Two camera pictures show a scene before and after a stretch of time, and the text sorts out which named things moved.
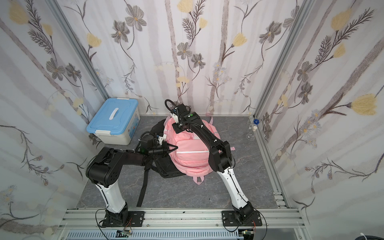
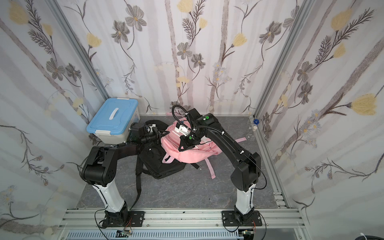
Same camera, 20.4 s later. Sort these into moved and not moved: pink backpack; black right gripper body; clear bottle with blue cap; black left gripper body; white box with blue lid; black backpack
Moved: pink backpack; black right gripper body; black left gripper body; black backpack
Not moved: white box with blue lid; clear bottle with blue cap
